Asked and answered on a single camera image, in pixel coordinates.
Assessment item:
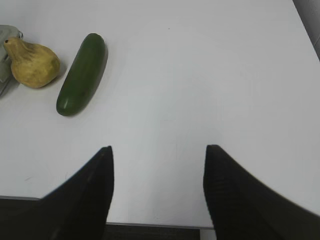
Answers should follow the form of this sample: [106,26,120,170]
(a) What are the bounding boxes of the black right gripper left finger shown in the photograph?
[0,146,115,240]

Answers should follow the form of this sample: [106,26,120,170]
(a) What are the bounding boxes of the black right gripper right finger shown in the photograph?
[203,145,320,240]

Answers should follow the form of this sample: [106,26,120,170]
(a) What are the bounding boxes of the green lidded food container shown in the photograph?
[0,25,23,95]

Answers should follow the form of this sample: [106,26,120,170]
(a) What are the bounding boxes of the green cucumber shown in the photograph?
[56,33,108,117]

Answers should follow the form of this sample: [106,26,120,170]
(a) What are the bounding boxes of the yellow pear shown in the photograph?
[3,37,61,89]

